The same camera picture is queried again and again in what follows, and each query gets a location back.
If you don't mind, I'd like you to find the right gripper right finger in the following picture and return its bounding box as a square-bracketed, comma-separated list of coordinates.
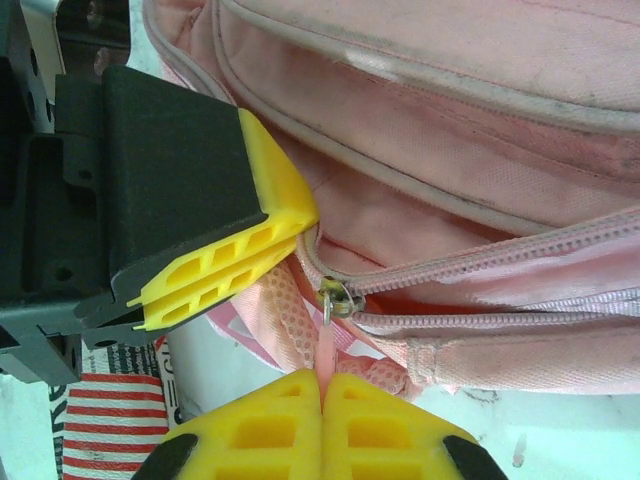
[322, 372, 509, 480]

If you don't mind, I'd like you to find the pink school backpack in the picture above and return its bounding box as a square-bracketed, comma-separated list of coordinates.
[142, 0, 640, 401]

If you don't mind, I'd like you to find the red striped printed pencil pouch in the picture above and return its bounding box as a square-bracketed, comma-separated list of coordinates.
[47, 334, 176, 480]

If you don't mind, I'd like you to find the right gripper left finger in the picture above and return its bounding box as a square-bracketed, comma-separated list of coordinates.
[142, 369, 324, 480]

